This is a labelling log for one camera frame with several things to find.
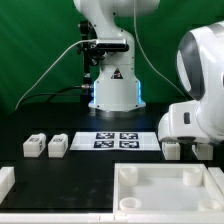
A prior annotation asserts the white square tabletop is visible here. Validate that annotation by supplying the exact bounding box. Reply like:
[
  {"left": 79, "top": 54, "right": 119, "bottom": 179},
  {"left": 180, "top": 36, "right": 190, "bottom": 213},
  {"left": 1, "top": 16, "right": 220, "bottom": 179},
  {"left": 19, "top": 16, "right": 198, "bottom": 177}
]
[{"left": 113, "top": 163, "right": 224, "bottom": 215}]

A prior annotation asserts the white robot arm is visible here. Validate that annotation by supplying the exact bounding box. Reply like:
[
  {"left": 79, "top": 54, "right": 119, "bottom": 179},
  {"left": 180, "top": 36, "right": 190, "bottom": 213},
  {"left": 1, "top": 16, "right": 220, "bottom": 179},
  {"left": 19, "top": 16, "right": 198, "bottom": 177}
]
[{"left": 73, "top": 0, "right": 224, "bottom": 143}]

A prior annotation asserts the white sheet with AprilTags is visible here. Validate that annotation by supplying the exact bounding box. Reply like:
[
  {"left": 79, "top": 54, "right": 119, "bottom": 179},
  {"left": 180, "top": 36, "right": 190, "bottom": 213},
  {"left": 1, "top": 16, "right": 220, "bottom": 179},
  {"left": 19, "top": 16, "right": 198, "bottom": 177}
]
[{"left": 70, "top": 131, "right": 160, "bottom": 151}]

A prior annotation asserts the white obstacle bar left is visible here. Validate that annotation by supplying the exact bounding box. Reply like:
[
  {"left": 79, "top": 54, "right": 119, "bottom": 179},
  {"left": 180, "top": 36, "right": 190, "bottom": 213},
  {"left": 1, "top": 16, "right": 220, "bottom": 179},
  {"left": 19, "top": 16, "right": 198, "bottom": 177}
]
[{"left": 0, "top": 167, "right": 15, "bottom": 204}]

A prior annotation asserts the white obstacle bar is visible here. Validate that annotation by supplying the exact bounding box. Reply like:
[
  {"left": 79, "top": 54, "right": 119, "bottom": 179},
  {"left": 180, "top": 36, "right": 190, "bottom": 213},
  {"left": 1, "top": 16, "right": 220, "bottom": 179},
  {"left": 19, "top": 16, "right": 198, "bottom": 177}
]
[
  {"left": 208, "top": 167, "right": 224, "bottom": 195},
  {"left": 0, "top": 167, "right": 15, "bottom": 204}
]

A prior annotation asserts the white obstacle bar right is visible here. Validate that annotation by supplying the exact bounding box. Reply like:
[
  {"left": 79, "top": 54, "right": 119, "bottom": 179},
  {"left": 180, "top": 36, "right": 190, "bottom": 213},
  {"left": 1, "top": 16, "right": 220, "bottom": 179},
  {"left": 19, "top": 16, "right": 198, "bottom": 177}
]
[{"left": 208, "top": 167, "right": 224, "bottom": 195}]

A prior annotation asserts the black cable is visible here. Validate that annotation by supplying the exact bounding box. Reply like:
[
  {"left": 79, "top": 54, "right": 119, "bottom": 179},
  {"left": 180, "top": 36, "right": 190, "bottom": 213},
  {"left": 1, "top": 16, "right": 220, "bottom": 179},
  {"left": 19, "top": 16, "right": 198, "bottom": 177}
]
[{"left": 18, "top": 85, "right": 94, "bottom": 108}]

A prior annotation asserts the white cable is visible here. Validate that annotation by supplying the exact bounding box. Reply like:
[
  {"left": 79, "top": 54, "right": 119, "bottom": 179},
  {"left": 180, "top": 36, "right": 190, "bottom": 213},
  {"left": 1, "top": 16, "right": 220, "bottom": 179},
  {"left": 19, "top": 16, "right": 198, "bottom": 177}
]
[{"left": 14, "top": 39, "right": 98, "bottom": 111}]

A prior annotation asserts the white front rail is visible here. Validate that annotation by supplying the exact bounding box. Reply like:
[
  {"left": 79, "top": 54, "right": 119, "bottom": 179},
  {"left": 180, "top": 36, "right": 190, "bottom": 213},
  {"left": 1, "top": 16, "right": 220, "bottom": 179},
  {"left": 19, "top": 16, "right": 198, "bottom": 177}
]
[{"left": 0, "top": 213, "right": 224, "bottom": 224}]

